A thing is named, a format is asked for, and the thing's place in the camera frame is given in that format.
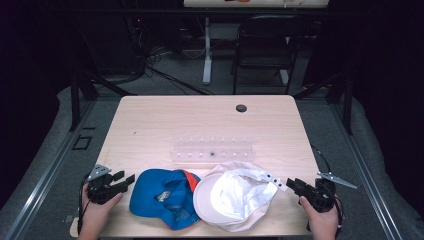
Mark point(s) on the person's right hand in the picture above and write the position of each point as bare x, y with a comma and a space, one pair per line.
321, 223

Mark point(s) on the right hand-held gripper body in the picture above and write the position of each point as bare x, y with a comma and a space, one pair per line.
321, 198

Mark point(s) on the dark equipment cabinet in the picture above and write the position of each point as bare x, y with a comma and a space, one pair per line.
110, 43

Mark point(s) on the aluminium floor rail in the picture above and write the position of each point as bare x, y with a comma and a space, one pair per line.
43, 181
368, 173

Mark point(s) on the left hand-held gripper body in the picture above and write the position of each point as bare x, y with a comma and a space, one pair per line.
100, 191

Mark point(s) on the black frame stand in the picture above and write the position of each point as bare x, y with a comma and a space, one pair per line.
348, 106
74, 106

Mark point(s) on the black folding chair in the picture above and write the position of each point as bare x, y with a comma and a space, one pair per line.
263, 46

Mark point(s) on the clear acrylic peg rack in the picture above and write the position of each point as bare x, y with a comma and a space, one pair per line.
213, 150

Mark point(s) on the person's left hand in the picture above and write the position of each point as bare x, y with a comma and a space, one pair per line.
95, 216

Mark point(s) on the grey table bracket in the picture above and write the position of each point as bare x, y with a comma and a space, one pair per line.
68, 219

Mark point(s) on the white cap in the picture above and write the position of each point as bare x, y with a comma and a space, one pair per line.
233, 195

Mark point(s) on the short black tape strip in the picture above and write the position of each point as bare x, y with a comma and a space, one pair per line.
88, 128

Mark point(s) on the blue cap with orange brim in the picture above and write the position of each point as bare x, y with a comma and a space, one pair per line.
153, 186

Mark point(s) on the black table grommet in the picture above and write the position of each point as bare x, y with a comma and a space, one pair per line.
241, 108

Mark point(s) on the white desk leg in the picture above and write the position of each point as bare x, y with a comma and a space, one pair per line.
207, 60
284, 77

